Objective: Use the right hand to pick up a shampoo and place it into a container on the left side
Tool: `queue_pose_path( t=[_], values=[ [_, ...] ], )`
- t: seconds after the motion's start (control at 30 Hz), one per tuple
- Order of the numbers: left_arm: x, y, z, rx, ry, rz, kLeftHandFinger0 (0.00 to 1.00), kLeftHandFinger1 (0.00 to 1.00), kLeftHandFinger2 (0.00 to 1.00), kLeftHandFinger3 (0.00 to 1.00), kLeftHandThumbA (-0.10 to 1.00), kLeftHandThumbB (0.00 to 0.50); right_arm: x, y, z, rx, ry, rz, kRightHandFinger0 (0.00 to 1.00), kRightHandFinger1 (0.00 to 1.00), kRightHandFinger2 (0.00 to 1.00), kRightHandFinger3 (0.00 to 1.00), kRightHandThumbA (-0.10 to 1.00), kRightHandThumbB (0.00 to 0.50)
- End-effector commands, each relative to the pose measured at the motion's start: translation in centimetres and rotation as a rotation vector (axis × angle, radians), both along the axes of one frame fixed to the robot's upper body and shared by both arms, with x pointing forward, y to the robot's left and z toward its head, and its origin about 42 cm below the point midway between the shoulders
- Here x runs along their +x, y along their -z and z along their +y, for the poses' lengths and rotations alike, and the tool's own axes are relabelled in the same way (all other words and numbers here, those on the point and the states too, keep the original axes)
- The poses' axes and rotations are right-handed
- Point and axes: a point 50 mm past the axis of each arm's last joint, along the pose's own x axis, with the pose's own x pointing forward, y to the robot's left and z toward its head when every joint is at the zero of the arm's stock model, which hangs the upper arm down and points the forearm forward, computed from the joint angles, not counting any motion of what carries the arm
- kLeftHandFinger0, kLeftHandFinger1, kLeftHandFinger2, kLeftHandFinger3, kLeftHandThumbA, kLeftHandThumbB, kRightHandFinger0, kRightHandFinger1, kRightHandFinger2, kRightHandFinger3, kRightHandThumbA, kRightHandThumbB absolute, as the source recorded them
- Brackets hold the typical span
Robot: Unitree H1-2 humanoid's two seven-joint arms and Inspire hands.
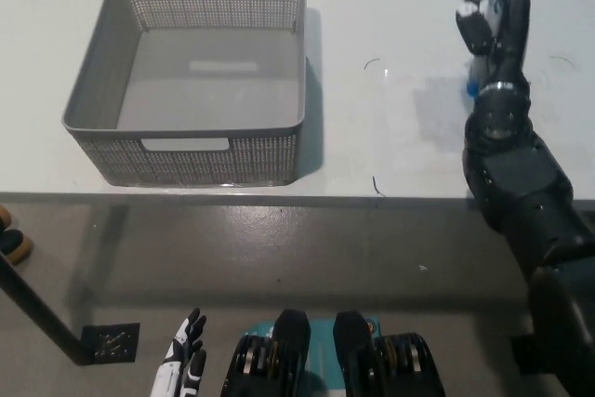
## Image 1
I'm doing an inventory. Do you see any black ribbed robot body block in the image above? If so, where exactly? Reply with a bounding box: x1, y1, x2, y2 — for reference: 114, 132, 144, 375
333, 311, 443, 397
220, 308, 311, 397

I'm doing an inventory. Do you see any black metal table leg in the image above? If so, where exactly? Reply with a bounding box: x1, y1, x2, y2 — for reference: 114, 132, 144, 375
0, 250, 93, 367

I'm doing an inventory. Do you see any grey perforated plastic basket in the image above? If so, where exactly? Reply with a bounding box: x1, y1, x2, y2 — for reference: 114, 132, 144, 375
60, 0, 308, 188

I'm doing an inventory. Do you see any white shampoo tube blue cap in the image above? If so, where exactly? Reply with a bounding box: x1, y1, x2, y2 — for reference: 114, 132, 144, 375
466, 0, 507, 100

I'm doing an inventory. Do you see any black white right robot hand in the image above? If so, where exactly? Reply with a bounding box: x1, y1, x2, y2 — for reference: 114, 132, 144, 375
455, 0, 534, 95

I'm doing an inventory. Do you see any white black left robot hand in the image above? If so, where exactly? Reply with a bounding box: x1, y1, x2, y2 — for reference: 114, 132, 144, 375
149, 307, 208, 397

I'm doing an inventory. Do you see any black shoe tan sole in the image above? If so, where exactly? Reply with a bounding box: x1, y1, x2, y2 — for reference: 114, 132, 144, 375
0, 229, 35, 267

